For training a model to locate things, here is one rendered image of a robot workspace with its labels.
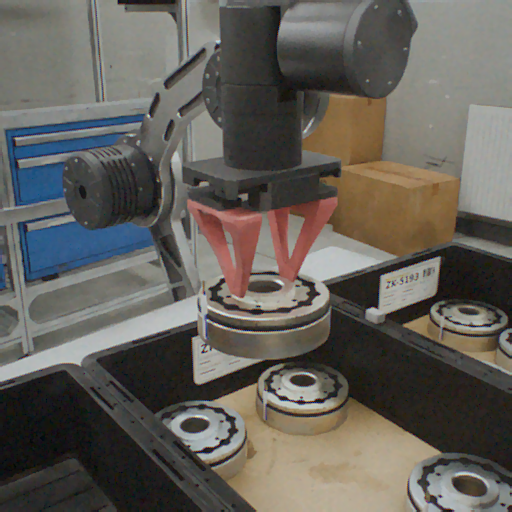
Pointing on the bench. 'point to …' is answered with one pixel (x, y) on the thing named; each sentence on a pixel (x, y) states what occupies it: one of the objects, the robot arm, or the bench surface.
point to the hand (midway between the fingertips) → (262, 278)
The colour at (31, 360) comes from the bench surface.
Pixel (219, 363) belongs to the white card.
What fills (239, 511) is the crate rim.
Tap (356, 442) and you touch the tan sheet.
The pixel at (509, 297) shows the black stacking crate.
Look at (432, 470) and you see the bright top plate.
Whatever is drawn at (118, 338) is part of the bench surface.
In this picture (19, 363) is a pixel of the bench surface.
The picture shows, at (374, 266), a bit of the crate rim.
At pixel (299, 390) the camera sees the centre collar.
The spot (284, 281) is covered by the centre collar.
